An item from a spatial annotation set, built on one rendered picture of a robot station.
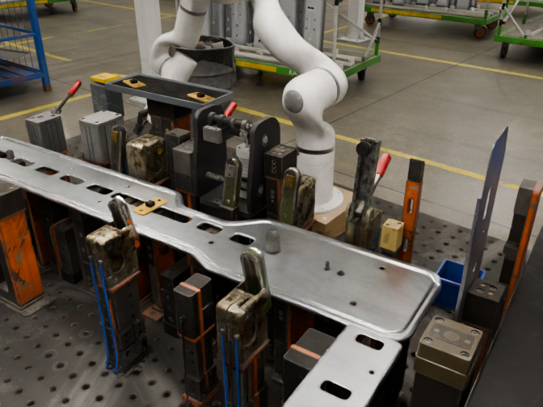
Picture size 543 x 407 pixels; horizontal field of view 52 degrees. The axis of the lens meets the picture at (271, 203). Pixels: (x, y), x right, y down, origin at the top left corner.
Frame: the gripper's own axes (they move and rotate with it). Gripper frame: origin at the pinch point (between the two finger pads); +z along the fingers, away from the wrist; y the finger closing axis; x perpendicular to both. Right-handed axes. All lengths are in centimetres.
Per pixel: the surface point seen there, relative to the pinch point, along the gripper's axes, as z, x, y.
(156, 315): 21, -63, -49
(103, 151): -2, -23, -46
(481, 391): -26, -127, -85
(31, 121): 5.3, 5.7, -44.4
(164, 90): -23.9, -22.3, -34.1
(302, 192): -27, -78, -50
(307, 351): -12, -104, -81
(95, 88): -11.3, 0.9, -32.3
